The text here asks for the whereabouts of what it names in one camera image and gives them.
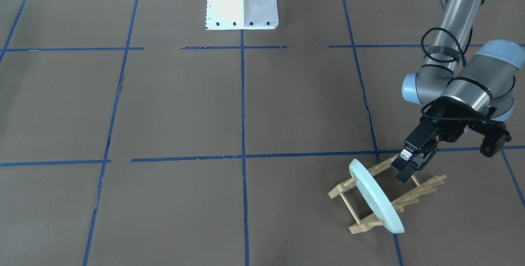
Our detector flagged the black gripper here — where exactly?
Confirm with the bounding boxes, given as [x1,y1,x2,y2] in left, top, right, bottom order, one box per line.
[390,99,497,183]

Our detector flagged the light green plate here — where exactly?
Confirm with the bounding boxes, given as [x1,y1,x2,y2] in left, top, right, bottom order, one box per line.
[349,159,405,234]

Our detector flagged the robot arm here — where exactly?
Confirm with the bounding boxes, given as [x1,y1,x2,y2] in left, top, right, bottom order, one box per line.
[391,0,524,182]

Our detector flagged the wooden plate rack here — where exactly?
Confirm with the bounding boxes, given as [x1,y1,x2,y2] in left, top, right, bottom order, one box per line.
[328,155,447,227]

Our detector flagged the brown paper table cover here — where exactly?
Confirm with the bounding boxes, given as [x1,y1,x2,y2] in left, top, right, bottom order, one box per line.
[1,0,524,266]

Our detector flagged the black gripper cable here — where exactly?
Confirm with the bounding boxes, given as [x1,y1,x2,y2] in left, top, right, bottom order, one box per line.
[420,26,506,125]

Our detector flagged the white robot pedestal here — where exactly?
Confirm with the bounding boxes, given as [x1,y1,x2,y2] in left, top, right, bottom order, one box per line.
[205,0,279,30]

